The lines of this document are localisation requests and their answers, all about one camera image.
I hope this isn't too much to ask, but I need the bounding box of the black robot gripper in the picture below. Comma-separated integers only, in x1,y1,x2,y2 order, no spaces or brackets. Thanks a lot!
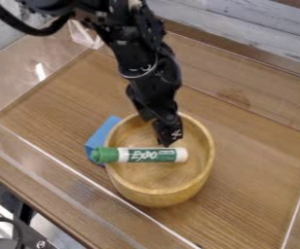
86,0,183,147

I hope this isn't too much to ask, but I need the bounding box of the green Expo marker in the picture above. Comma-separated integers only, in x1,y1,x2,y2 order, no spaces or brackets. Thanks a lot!
90,147,189,163

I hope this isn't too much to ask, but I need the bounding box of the brown wooden bowl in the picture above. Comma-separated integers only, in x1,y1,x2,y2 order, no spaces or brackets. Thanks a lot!
105,114,215,207

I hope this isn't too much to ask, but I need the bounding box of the blue foam block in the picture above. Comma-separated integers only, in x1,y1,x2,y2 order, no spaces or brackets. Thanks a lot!
84,116,122,162

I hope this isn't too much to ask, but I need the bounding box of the black metal stand base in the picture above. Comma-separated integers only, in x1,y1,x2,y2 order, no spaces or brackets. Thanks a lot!
12,224,59,249

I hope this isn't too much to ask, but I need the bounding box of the clear acrylic corner bracket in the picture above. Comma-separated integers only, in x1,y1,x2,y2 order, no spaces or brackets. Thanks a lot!
68,20,105,50

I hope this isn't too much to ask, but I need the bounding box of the clear acrylic tray wall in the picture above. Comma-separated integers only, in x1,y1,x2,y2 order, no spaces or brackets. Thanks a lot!
0,124,199,249

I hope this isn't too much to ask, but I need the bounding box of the black cable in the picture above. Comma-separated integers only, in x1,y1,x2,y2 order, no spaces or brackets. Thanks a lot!
0,217,31,249

